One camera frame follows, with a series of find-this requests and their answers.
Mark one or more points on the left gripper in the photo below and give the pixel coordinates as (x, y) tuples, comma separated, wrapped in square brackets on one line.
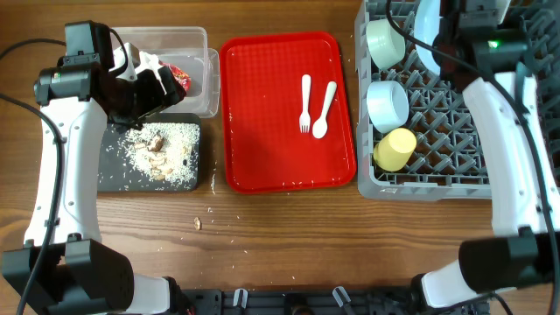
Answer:
[(157, 100)]

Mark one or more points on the large light blue plate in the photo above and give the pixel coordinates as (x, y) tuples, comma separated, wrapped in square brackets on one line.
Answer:
[(426, 28)]

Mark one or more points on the white napkin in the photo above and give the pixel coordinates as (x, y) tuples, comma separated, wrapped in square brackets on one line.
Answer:
[(148, 62)]

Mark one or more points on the red snack wrapper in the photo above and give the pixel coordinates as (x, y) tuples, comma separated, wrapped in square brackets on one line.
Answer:
[(180, 76)]

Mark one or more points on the mint green bowl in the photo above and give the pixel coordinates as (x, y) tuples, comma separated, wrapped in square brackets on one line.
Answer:
[(386, 46)]

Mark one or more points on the small light blue bowl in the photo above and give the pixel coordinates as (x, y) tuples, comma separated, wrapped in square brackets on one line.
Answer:
[(387, 105)]

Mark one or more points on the yellow plastic cup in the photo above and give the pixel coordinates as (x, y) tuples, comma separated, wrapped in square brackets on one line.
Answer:
[(395, 149)]

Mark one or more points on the white plastic spoon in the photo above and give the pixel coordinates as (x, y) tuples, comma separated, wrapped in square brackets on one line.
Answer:
[(320, 127)]

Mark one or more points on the white plastic fork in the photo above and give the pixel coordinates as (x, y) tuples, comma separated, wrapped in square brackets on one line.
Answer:
[(305, 118)]

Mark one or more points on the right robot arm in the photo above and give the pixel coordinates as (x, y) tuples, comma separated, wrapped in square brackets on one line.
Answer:
[(489, 61)]

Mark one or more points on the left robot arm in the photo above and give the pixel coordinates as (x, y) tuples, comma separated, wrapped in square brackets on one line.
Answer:
[(63, 267)]

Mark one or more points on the grey dishwasher rack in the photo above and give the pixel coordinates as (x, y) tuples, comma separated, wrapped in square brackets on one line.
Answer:
[(448, 160)]

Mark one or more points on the black plastic tray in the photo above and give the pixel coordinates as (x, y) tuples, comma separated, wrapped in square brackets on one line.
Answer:
[(153, 153)]

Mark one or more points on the food scraps and rice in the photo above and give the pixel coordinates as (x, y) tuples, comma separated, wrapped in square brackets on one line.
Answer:
[(159, 153)]

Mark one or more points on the clear plastic bin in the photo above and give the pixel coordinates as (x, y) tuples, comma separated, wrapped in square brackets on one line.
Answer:
[(184, 47)]

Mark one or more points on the peanut crumb on table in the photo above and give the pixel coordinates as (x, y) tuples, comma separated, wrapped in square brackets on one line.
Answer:
[(197, 224)]

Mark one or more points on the red serving tray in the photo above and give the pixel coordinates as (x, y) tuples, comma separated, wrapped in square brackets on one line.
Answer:
[(261, 95)]

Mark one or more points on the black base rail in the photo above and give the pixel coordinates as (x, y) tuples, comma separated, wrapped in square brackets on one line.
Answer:
[(375, 301)]

